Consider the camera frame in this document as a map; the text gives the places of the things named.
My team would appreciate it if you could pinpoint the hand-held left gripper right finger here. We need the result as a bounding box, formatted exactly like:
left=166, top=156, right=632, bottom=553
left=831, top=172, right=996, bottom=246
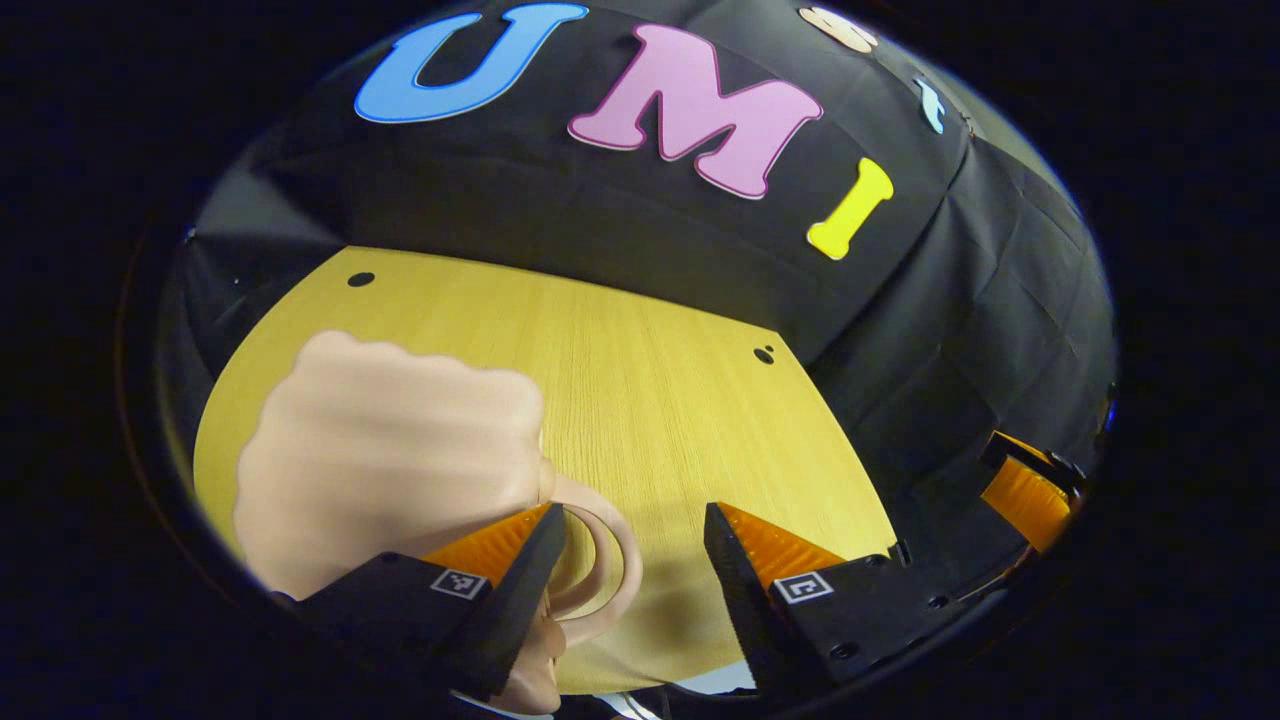
left=702, top=501, right=997, bottom=697

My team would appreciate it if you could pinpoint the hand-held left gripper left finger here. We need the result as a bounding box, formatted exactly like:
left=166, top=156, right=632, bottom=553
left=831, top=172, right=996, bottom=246
left=268, top=502, right=569, bottom=702

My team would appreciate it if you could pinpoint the pink suitcase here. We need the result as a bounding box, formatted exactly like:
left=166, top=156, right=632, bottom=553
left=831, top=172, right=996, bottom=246
left=231, top=329, right=644, bottom=717

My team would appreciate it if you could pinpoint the black backdrop cloth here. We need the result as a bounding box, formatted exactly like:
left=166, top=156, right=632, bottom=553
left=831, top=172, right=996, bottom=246
left=160, top=0, right=1119, bottom=603

